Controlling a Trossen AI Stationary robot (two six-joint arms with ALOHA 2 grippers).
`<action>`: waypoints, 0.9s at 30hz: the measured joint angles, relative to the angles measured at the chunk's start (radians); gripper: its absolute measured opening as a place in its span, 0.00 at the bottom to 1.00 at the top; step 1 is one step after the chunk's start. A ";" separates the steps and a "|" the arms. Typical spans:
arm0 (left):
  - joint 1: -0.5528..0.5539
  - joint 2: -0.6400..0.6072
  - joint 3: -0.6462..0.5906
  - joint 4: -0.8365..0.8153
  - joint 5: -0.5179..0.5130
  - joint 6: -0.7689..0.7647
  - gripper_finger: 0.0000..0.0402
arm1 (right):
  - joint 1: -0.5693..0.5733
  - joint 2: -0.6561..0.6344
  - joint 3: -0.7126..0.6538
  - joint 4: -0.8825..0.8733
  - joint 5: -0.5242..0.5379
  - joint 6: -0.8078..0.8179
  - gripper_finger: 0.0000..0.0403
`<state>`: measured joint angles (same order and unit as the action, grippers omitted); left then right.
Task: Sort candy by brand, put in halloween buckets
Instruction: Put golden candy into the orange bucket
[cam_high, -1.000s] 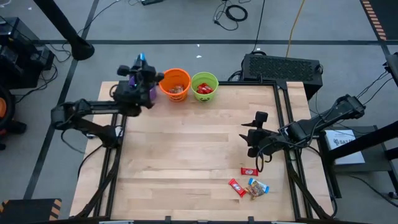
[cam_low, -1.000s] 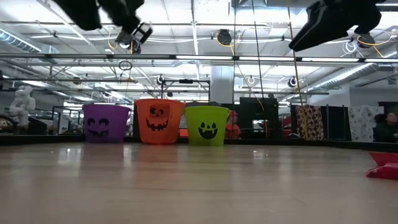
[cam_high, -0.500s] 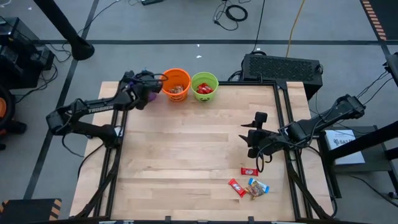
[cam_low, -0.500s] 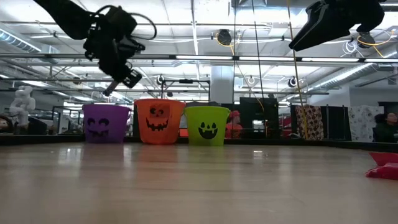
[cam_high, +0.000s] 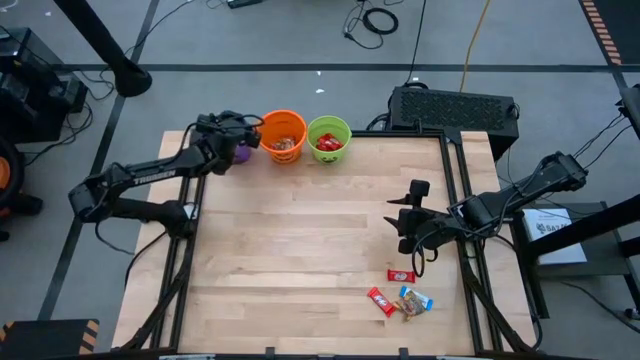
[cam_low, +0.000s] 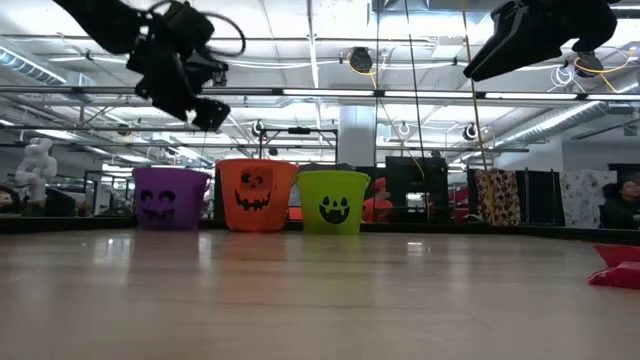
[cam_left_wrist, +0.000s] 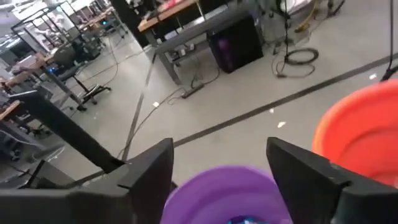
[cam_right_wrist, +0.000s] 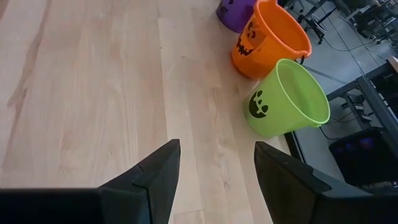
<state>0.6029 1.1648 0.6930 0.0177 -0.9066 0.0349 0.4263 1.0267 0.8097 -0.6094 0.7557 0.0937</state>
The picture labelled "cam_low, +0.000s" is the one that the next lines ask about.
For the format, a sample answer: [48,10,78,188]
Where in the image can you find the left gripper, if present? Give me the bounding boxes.
[124,0,232,133]

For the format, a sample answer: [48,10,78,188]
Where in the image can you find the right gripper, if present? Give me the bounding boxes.
[462,0,619,83]

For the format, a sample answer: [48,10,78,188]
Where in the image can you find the purple halloween bucket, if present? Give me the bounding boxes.
[132,167,212,232]

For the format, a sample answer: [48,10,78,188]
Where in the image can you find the orange halloween bucket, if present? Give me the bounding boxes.
[215,158,300,233]

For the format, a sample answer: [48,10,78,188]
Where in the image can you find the green halloween bucket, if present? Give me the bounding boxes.
[295,170,372,236]

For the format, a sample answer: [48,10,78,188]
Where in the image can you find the long ceiling light bar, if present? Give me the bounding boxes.
[0,85,640,101]

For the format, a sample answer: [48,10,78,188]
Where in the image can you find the black partition panel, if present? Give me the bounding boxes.
[519,169,566,226]

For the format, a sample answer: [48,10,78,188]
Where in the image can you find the white building column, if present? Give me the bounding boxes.
[338,104,378,169]

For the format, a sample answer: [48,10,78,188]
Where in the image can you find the brown patterned hanging cloth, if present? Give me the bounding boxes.
[473,168,522,227]

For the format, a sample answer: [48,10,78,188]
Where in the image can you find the white patterned hanging cloth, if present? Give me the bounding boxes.
[558,169,620,229]

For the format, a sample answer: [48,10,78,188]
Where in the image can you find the black cabinet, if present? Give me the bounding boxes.
[383,156,450,225]

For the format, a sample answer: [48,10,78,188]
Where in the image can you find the white humanoid figure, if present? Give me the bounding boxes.
[13,137,59,205]

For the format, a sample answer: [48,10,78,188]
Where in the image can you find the person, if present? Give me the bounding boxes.
[0,184,22,216]
[597,178,640,231]
[361,176,397,224]

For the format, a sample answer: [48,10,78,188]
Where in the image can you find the red KitKat bar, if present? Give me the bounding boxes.
[586,262,640,291]
[593,243,640,269]

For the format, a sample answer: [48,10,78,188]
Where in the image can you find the black ceiling cable reel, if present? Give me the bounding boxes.
[347,46,375,75]
[573,51,605,79]

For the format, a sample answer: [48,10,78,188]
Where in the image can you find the yellow hanging cable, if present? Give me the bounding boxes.
[460,0,497,226]

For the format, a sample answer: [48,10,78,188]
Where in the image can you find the black metal gantry frame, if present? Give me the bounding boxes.
[257,126,340,164]

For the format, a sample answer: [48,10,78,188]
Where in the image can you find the black hanging cable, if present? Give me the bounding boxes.
[402,0,427,166]

